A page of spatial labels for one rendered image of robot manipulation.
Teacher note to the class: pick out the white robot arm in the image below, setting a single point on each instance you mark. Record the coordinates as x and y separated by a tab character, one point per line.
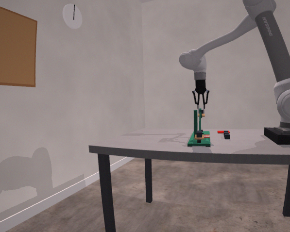
260	14

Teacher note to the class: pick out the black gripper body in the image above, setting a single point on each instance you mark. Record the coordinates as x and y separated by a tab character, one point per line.
200	84

